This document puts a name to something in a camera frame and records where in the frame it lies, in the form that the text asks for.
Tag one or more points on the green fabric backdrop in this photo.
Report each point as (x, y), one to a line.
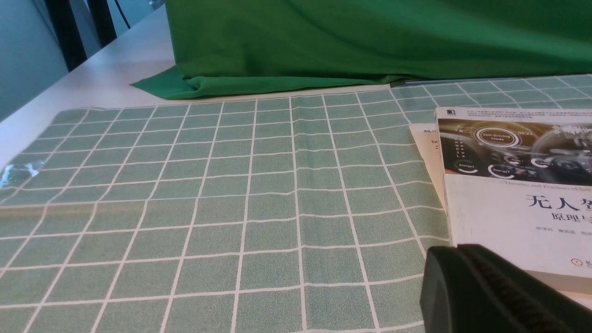
(240, 47)

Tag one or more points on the cream book underneath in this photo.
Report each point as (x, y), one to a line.
(426, 139)

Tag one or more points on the black vertical stand posts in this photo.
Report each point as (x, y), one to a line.
(63, 21)

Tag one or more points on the white self-driving textbook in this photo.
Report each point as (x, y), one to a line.
(518, 181)

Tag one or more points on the green checkered tablecloth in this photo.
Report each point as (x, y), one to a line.
(280, 215)

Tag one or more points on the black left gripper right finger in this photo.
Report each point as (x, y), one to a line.
(534, 305)

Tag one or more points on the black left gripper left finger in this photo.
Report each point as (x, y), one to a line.
(455, 300)

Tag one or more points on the clear tape piece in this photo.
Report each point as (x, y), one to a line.
(13, 175)

